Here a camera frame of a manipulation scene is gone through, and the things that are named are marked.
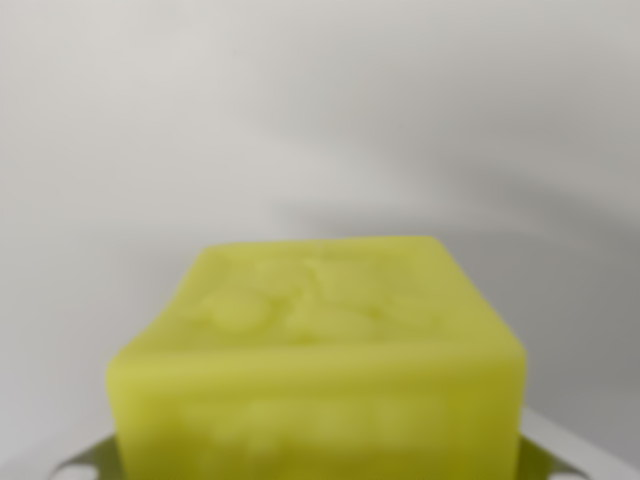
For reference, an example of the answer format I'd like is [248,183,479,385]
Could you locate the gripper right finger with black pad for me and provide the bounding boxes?
[516,406,640,480]

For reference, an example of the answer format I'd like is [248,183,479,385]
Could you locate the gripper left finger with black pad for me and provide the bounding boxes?
[48,432,127,480]

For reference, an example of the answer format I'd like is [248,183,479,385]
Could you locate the yellow embossed cube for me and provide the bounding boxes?
[105,235,528,480]

